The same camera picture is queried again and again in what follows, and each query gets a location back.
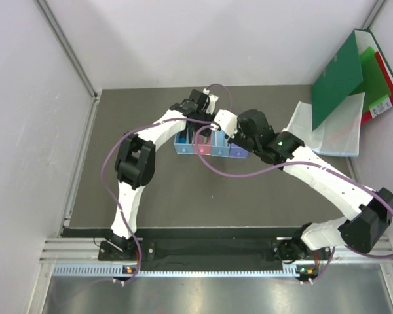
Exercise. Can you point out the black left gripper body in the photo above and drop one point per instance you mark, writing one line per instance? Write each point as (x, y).
(204, 127)

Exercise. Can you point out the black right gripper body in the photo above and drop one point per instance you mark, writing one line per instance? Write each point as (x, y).
(240, 140)

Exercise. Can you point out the purple plastic drawer bin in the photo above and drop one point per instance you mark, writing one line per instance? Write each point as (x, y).
(237, 152)

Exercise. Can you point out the pink plastic drawer bin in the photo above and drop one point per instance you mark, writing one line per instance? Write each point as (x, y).
(202, 143)

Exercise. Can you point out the light blue drawer bin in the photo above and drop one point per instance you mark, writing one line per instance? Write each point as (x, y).
(219, 146)

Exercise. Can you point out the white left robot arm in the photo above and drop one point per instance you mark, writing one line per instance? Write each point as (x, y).
(135, 161)

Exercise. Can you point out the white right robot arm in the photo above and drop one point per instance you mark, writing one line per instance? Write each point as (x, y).
(366, 213)

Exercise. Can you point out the translucent light blue folder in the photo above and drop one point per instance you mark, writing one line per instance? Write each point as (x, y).
(338, 135)

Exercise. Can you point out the green binder folder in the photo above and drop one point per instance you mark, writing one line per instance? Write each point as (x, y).
(343, 77)

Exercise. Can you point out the red folder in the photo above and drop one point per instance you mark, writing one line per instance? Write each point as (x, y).
(377, 85)

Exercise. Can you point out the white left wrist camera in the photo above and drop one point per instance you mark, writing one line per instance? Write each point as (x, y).
(211, 101)

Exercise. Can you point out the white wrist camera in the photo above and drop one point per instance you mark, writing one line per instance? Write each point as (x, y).
(211, 101)
(225, 121)

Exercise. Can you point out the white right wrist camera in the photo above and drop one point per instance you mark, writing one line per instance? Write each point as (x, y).
(225, 121)

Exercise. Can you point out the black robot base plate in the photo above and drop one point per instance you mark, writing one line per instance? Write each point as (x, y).
(264, 244)

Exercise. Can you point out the aluminium cable duct rail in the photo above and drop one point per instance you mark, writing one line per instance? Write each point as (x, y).
(79, 258)

